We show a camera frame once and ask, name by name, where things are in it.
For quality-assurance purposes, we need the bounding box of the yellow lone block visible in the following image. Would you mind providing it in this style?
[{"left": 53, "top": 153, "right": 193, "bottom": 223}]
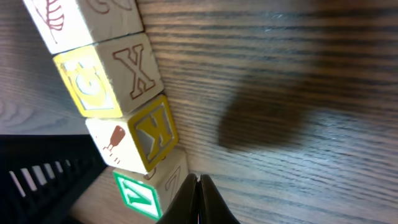
[{"left": 53, "top": 33, "right": 164, "bottom": 118}]

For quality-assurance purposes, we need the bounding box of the white feather picture block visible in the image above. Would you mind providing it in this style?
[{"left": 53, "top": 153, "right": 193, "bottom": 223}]
[{"left": 85, "top": 94, "right": 178, "bottom": 174}]

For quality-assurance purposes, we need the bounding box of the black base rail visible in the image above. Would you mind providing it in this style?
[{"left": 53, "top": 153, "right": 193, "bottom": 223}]
[{"left": 1, "top": 134, "right": 106, "bottom": 224}]

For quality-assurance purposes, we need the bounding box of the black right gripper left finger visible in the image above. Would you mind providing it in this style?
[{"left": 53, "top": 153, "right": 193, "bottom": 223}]
[{"left": 156, "top": 174, "right": 199, "bottom": 224}]

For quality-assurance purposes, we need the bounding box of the white leaf picture block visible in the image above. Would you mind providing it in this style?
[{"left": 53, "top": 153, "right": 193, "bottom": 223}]
[{"left": 24, "top": 0, "right": 144, "bottom": 54}]

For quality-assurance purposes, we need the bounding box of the green A letter block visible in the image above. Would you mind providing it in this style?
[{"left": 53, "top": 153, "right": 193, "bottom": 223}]
[{"left": 113, "top": 149, "right": 188, "bottom": 221}]

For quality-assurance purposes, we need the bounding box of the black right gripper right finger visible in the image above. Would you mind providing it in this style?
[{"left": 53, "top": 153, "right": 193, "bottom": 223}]
[{"left": 199, "top": 174, "right": 240, "bottom": 224}]

